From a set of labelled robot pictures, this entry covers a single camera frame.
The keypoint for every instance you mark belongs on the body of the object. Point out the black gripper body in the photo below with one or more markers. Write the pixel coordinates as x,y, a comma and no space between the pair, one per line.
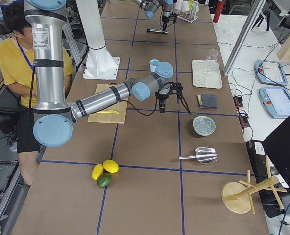
162,97
165,17

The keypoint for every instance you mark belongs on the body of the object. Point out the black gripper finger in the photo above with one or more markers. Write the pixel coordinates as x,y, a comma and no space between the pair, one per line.
162,106
164,26

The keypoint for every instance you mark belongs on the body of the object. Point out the steel muddler black tip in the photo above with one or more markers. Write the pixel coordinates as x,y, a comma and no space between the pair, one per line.
149,30

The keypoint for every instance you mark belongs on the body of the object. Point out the light blue plastic cup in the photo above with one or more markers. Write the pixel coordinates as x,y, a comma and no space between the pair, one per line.
153,64

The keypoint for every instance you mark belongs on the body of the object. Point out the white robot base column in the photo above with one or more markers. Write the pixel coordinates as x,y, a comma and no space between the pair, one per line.
99,64

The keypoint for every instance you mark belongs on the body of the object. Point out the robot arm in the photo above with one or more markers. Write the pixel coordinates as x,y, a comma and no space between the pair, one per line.
53,115
150,8

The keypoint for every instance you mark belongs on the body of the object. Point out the pink plastic cup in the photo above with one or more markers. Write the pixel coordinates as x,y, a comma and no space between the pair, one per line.
178,5

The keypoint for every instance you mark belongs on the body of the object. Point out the white plastic cup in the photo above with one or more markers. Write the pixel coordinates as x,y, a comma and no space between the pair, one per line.
185,7

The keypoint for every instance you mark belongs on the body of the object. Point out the yellow plastic cup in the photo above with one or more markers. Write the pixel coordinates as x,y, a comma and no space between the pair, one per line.
190,4

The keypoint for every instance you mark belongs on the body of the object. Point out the mint green plastic cup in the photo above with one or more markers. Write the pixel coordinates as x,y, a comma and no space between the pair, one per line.
195,7

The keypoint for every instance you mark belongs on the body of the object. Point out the yellow lemon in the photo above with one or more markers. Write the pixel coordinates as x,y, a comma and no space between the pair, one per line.
97,171
110,166

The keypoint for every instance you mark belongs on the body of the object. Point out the wooden cup tree stand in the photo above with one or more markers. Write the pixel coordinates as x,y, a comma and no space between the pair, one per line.
237,196

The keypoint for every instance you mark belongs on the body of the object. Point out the wooden cutting board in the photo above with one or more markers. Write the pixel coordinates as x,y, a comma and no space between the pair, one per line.
110,107

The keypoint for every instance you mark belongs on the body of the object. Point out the grey folded cloth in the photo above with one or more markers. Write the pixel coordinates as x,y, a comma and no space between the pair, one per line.
207,101

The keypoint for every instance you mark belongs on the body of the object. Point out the green bowl with ice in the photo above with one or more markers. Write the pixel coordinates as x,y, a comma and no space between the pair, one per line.
204,125

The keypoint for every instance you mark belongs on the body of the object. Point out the cream bear tray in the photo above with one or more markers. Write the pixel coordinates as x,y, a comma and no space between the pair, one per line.
206,76

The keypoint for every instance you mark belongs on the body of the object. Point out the yellow plastic knife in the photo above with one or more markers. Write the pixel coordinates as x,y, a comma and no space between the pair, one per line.
108,112

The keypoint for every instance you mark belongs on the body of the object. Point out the red bottle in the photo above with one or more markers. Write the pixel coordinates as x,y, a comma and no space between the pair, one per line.
219,8

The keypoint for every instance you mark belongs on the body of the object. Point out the clear wine glass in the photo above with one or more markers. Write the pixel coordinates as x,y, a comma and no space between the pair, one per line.
211,58

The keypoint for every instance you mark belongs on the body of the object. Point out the steel ice scoop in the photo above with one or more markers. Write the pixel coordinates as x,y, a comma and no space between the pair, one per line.
203,155

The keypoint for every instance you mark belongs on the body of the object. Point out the green lime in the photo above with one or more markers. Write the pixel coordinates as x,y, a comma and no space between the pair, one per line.
104,180

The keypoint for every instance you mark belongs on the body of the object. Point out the upper teach pendant tablet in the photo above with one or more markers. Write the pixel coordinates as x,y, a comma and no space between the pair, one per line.
270,72

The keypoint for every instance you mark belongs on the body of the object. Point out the teach pendant tablet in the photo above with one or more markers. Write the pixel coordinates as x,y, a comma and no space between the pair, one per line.
270,72
276,102

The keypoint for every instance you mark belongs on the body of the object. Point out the lower teach pendant tablet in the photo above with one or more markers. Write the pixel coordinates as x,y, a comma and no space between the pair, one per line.
276,102

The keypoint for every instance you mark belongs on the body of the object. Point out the black monitor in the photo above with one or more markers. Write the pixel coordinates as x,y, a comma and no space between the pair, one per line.
277,146

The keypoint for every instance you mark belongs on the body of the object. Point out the person in yellow shirt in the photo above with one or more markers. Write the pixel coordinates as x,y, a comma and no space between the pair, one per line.
16,57

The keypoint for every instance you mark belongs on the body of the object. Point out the white wire cup rack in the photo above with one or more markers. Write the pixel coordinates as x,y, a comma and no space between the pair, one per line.
187,16

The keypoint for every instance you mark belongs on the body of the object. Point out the aluminium frame post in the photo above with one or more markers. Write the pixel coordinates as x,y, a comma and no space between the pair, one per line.
252,16

